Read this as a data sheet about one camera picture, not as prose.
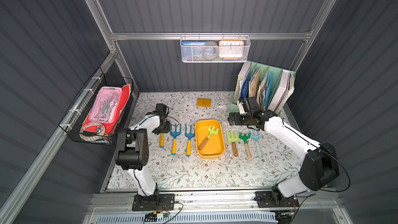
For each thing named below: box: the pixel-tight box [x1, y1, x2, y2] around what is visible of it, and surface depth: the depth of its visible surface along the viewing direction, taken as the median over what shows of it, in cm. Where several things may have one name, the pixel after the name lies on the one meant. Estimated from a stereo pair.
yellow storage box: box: [194, 119, 226, 159], surface depth 96 cm
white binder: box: [267, 69, 290, 112], surface depth 93 cm
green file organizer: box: [229, 61, 297, 116], surface depth 96 cm
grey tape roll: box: [202, 40, 219, 60], surface depth 89 cm
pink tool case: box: [88, 86, 123, 124], surface depth 74 cm
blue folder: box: [264, 71, 274, 110], surface depth 97 cm
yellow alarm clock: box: [218, 39, 245, 61], surface depth 90 cm
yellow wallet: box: [196, 98, 212, 108], surface depth 118 cm
